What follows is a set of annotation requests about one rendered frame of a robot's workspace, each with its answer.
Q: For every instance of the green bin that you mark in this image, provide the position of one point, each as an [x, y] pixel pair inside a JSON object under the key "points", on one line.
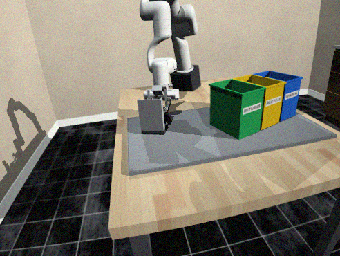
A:
{"points": [[232, 110]]}

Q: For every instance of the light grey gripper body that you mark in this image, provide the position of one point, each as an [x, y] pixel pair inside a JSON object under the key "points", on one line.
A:
{"points": [[173, 93]]}

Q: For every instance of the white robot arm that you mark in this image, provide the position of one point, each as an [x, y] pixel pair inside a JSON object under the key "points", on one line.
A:
{"points": [[170, 20]]}

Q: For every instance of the yellow open-top bin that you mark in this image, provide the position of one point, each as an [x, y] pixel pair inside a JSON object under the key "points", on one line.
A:
{"points": [[272, 99]]}

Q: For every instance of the blue open-top bin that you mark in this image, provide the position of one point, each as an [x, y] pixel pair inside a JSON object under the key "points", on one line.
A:
{"points": [[290, 94]]}

